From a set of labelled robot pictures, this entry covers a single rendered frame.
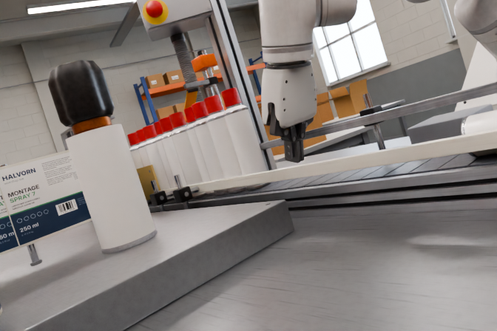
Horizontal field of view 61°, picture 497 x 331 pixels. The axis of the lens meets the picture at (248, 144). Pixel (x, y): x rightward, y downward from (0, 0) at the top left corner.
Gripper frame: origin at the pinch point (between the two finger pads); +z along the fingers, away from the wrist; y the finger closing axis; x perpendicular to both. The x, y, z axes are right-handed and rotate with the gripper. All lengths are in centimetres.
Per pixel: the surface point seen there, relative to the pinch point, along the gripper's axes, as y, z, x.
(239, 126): 1.0, -3.0, -12.6
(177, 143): 2.1, 3.5, -33.1
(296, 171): 4.5, 1.7, 4.0
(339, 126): -3.2, -4.5, 7.4
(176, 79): -417, 91, -638
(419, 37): -602, 40, -243
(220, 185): 4.1, 9.5, -17.0
